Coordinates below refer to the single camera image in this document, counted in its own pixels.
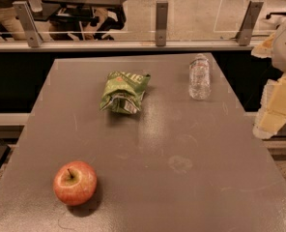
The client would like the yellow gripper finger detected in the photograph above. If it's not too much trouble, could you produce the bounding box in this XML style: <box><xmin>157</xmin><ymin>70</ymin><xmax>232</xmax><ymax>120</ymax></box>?
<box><xmin>251</xmin><ymin>33</ymin><xmax>275</xmax><ymax>58</ymax></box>
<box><xmin>253</xmin><ymin>73</ymin><xmax>286</xmax><ymax>139</ymax></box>

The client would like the clear plastic water bottle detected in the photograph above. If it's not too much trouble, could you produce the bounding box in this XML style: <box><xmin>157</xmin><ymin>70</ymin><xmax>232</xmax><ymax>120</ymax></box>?
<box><xmin>188</xmin><ymin>53</ymin><xmax>211</xmax><ymax>101</ymax></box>

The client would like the green chip bag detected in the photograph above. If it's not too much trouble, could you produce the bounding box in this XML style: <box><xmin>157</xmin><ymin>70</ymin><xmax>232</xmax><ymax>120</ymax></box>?
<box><xmin>100</xmin><ymin>72</ymin><xmax>151</xmax><ymax>114</ymax></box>

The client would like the black office desk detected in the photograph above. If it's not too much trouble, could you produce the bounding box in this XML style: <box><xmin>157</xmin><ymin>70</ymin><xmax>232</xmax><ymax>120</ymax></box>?
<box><xmin>32</xmin><ymin>0</ymin><xmax>128</xmax><ymax>40</ymax></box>

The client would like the glass barrier panel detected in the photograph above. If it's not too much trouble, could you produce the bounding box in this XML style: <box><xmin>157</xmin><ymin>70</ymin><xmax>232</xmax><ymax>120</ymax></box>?
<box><xmin>0</xmin><ymin>0</ymin><xmax>286</xmax><ymax>43</ymax></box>

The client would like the red apple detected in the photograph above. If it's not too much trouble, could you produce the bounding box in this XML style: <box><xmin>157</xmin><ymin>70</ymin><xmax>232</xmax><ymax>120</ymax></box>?
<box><xmin>53</xmin><ymin>160</ymin><xmax>98</xmax><ymax>206</ymax></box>

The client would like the right metal glass bracket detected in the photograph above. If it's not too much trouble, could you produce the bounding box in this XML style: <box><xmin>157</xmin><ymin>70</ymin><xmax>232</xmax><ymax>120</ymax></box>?
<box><xmin>236</xmin><ymin>1</ymin><xmax>263</xmax><ymax>46</ymax></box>

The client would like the metal glass bracket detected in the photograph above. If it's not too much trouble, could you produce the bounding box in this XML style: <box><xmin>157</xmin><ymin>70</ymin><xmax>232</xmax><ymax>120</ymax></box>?
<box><xmin>155</xmin><ymin>1</ymin><xmax>168</xmax><ymax>46</ymax></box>
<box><xmin>236</xmin><ymin>1</ymin><xmax>263</xmax><ymax>46</ymax></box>
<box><xmin>14</xmin><ymin>1</ymin><xmax>43</xmax><ymax>47</ymax></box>

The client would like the middle metal glass bracket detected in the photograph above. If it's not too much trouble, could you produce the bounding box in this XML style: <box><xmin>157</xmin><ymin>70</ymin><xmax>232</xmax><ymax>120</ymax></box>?
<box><xmin>155</xmin><ymin>1</ymin><xmax>168</xmax><ymax>46</ymax></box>

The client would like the left metal glass bracket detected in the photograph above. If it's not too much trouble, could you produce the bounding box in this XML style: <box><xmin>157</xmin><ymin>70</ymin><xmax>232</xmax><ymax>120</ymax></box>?
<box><xmin>14</xmin><ymin>1</ymin><xmax>43</xmax><ymax>47</ymax></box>

